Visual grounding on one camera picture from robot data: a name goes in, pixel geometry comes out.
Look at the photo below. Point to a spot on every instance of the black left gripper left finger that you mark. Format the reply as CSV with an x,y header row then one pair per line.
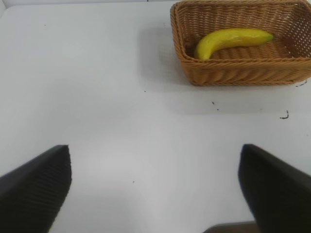
x,y
31,191

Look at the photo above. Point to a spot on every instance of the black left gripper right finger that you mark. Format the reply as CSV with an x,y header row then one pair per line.
x,y
279,189

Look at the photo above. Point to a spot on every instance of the yellow banana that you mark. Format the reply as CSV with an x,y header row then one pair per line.
x,y
226,41

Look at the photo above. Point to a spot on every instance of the brown woven wicker basket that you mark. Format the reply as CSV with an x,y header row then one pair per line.
x,y
243,71

